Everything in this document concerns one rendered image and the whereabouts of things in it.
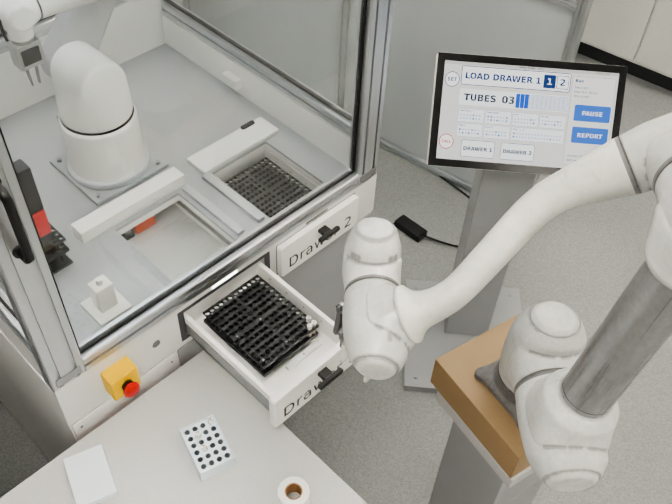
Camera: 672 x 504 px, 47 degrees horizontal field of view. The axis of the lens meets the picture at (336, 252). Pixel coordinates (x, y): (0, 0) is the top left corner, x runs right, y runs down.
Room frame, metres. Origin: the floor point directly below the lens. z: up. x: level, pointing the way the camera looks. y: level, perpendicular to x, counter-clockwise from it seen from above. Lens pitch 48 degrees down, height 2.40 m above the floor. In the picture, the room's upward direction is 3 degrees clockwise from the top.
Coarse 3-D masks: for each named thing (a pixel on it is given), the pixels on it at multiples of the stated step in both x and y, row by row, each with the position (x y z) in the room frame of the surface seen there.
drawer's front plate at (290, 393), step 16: (336, 352) 1.02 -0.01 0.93; (320, 368) 0.98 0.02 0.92; (336, 368) 1.02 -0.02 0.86; (288, 384) 0.93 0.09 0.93; (304, 384) 0.95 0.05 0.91; (272, 400) 0.89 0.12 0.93; (288, 400) 0.91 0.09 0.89; (304, 400) 0.95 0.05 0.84; (272, 416) 0.88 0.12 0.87; (288, 416) 0.91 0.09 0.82
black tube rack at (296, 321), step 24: (240, 288) 1.22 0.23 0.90; (264, 288) 1.22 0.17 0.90; (216, 312) 1.14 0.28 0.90; (240, 312) 1.15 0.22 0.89; (264, 312) 1.17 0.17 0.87; (288, 312) 1.17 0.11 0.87; (240, 336) 1.07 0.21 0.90; (264, 336) 1.10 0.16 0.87; (288, 336) 1.08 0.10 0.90; (312, 336) 1.10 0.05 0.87
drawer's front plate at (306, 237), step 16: (336, 208) 1.49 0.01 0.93; (352, 208) 1.52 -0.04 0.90; (320, 224) 1.43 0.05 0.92; (336, 224) 1.48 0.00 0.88; (352, 224) 1.53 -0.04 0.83; (288, 240) 1.36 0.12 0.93; (304, 240) 1.39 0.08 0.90; (288, 256) 1.34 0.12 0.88; (304, 256) 1.39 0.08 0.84; (288, 272) 1.34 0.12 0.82
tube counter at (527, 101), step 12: (504, 96) 1.77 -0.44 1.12; (516, 96) 1.77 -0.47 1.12; (528, 96) 1.77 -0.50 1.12; (540, 96) 1.77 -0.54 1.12; (552, 96) 1.77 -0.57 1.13; (564, 96) 1.77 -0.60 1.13; (516, 108) 1.75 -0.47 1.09; (528, 108) 1.75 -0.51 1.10; (540, 108) 1.75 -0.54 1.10; (552, 108) 1.75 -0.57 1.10; (564, 108) 1.75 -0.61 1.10
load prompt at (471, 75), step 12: (468, 72) 1.81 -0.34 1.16; (480, 72) 1.81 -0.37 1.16; (492, 72) 1.81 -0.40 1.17; (504, 72) 1.81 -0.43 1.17; (516, 72) 1.81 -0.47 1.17; (528, 72) 1.81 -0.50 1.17; (540, 72) 1.81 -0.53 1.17; (552, 72) 1.81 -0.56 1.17; (468, 84) 1.79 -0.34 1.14; (480, 84) 1.79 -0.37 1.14; (492, 84) 1.79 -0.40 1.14; (504, 84) 1.79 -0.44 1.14; (516, 84) 1.79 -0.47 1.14; (528, 84) 1.79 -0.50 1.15; (540, 84) 1.79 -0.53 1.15; (552, 84) 1.79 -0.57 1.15; (564, 84) 1.79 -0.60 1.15
